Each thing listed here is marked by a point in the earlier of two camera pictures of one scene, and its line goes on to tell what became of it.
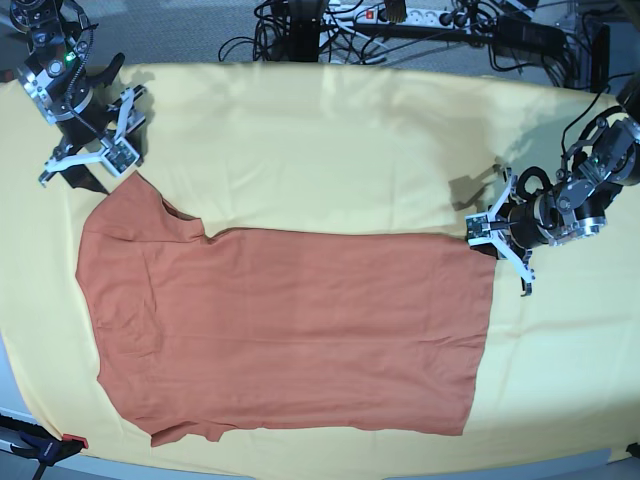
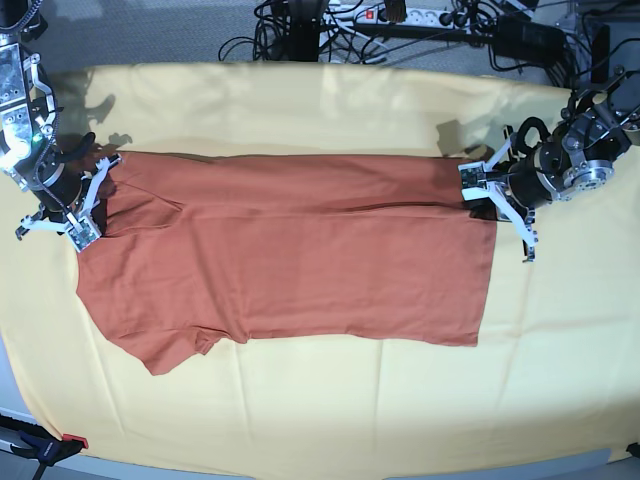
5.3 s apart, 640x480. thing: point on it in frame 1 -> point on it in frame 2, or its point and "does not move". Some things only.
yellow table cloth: (339, 147) does not move
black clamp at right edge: (633, 449) does not move
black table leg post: (304, 30) does not move
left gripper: (94, 122) -> (63, 185)
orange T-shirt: (251, 333) -> (197, 249)
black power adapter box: (518, 34) does not move
